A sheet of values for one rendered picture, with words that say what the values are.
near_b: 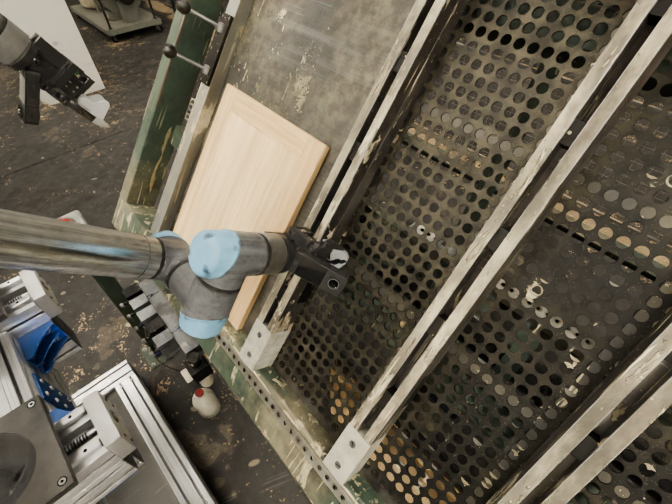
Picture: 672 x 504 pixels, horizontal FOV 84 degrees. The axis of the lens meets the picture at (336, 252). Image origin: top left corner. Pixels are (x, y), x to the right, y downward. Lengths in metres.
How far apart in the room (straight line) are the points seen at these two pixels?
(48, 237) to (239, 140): 0.65
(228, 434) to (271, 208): 1.23
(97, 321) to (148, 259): 1.85
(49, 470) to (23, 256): 0.48
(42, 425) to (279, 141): 0.80
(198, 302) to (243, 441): 1.35
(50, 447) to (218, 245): 0.57
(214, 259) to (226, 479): 1.45
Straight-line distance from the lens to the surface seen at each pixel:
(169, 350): 1.36
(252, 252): 0.61
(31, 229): 0.62
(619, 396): 0.67
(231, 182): 1.14
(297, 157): 0.97
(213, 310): 0.64
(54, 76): 1.04
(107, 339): 2.42
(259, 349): 0.98
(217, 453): 1.96
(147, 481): 1.79
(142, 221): 1.51
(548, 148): 0.66
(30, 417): 1.04
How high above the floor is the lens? 1.83
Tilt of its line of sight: 49 degrees down
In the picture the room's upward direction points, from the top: straight up
